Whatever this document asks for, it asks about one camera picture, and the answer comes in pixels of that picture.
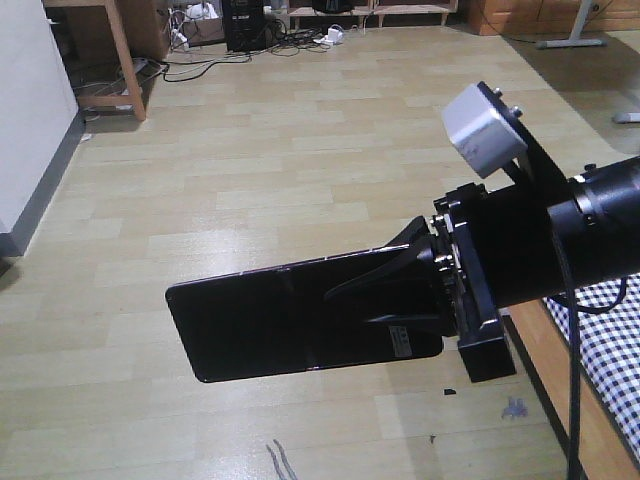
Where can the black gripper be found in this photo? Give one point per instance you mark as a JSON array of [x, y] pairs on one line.
[[502, 251]]

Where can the black foldable smartphone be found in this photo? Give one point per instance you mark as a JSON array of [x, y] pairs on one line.
[[275, 321]]

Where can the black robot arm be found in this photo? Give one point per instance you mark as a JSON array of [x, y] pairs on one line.
[[594, 220]]

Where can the checkered bed sheet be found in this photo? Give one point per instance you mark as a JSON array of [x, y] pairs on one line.
[[610, 358]]

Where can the white power strip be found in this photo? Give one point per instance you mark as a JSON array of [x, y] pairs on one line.
[[334, 36]]

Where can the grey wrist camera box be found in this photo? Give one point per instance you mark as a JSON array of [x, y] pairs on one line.
[[477, 127]]

